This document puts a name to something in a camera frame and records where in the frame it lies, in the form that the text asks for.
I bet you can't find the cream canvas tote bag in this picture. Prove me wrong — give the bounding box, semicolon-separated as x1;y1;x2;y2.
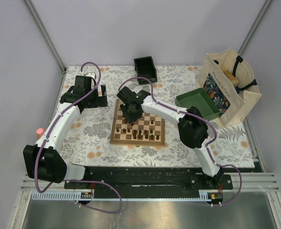
196;48;261;127

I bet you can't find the white slotted cable duct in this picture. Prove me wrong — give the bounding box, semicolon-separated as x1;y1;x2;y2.
31;190;211;202

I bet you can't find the wooden chess board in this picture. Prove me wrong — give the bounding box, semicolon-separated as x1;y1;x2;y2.
110;99;165;147

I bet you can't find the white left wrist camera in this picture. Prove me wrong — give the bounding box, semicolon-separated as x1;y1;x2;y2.
83;72;97;80

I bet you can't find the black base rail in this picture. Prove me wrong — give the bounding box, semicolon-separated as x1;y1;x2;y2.
64;167;233;190

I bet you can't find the black plastic bin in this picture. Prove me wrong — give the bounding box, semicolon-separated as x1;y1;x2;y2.
134;56;157;83

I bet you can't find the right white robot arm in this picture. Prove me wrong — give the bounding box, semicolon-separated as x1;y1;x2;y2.
117;86;223;189

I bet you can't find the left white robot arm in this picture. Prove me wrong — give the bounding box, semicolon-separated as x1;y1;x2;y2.
23;73;108;188

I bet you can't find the floral table mat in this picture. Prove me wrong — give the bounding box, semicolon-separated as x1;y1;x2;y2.
60;66;254;168

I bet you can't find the pink capped bottle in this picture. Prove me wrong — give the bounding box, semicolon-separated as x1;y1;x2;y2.
36;128;45;139

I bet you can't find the green metal tray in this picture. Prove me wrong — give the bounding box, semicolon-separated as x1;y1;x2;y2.
175;88;220;121

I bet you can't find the wooden box in bag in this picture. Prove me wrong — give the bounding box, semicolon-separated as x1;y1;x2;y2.
222;69;239;87

